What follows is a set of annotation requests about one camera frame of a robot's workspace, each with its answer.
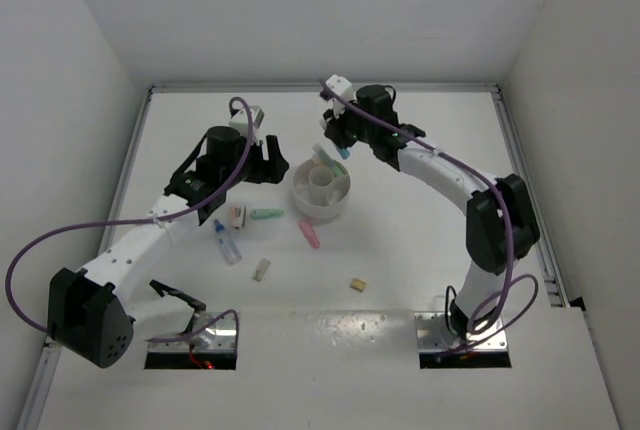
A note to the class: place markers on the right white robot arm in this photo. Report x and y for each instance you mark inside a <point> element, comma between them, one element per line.
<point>500,224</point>

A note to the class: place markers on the tan eraser right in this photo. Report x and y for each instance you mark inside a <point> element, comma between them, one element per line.
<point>358,285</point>

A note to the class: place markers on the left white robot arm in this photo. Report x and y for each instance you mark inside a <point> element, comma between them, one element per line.
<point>90,311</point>

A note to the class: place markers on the metal base plate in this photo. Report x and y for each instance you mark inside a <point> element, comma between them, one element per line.
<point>433,337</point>
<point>209,332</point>

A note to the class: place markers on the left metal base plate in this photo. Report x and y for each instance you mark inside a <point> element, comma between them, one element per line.
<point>209,332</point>

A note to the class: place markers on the clear blue-cap bottle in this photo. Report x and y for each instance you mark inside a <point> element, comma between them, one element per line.
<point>226,244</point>

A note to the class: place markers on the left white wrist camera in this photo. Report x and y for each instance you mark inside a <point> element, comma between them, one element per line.
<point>248,121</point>

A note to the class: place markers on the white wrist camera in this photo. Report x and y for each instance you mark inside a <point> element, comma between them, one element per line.
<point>337,90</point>
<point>248,121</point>

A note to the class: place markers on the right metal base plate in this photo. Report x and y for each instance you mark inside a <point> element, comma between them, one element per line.
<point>433,337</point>

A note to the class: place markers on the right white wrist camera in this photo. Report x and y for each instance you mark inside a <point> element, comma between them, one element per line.
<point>337,90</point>

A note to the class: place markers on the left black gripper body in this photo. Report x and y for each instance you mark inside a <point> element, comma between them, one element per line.
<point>257,169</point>

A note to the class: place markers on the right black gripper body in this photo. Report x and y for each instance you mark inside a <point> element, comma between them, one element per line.
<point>348,129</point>

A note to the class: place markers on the green highlighter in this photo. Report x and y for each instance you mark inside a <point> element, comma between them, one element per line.
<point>336,169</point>
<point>266,213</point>

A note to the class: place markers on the aluminium frame rail right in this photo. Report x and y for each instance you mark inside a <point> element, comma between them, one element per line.
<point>551,273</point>

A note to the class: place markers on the beige eraser left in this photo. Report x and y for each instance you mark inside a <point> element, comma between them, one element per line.
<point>261,269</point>

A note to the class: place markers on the aluminium frame rail back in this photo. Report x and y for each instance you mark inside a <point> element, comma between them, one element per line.
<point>314,87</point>

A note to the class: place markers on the pink highlighter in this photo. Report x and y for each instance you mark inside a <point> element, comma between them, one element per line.
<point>309,233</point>

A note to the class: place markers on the white round divided organizer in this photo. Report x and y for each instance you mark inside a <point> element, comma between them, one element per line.
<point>318,193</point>

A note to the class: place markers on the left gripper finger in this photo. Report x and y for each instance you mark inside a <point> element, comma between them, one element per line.
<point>277,171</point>
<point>275,157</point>

